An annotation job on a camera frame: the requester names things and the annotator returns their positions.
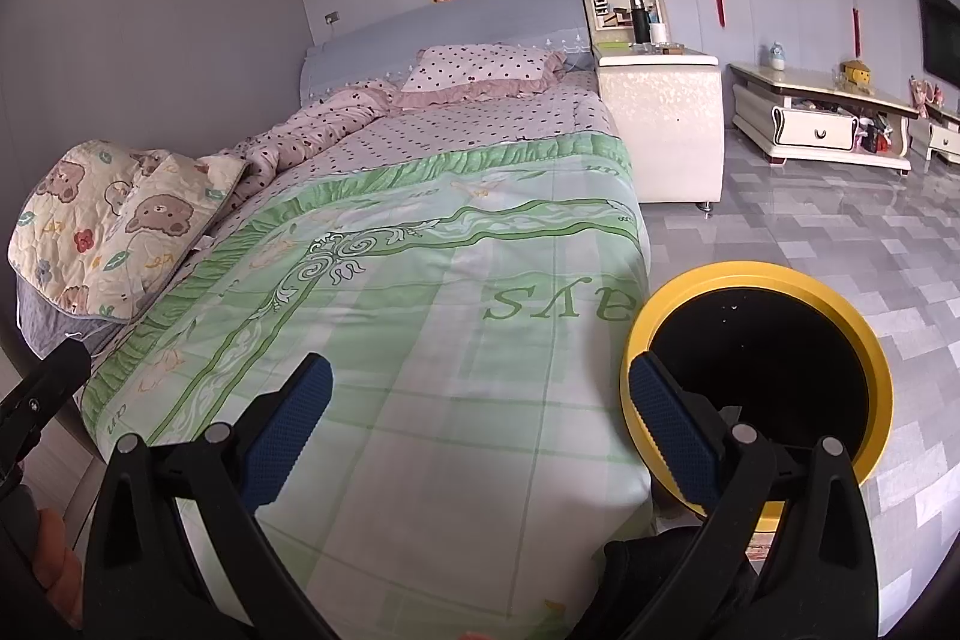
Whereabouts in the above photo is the pink dotted quilt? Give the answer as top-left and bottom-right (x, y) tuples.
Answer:
(198, 80), (400, 200)

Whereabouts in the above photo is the green patterned bedspread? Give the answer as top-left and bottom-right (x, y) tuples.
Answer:
(79, 134), (655, 640)

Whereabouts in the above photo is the person's left hand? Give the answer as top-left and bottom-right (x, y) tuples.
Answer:
(34, 506), (85, 629)

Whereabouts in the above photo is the pink dotted bed sheet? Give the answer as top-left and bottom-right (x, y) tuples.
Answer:
(276, 80), (625, 193)

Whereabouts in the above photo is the small white tv cabinet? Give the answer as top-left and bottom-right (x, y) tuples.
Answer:
(910, 100), (960, 166)

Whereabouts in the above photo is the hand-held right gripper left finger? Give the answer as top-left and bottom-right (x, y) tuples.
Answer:
(82, 351), (338, 640)

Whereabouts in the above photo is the white nightstand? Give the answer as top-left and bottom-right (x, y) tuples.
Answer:
(592, 43), (725, 211)

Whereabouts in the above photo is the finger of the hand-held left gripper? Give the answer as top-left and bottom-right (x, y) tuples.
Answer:
(0, 340), (92, 485)

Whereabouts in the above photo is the bear print quilt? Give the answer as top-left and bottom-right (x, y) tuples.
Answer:
(7, 139), (249, 357)

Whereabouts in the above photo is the pile of shelf toys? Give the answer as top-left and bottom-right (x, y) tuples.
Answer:
(855, 115), (894, 154)

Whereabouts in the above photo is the black wall television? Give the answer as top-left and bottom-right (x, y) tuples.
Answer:
(919, 0), (960, 95)

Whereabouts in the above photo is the large white tv cabinet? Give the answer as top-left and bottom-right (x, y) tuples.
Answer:
(729, 61), (928, 177)

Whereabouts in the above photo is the yellow rimmed pink trash bin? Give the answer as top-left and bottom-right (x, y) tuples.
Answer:
(619, 261), (895, 533)

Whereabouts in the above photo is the grey bed headboard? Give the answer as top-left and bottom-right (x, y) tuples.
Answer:
(300, 0), (585, 106)

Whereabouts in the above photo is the pink dotted pillow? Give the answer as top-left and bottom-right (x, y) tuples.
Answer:
(393, 43), (568, 109)

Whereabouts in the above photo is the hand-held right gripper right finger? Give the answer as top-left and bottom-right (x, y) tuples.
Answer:
(628, 351), (878, 640)

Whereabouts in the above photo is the person's right leg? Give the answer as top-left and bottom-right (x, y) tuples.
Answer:
(585, 520), (760, 640)

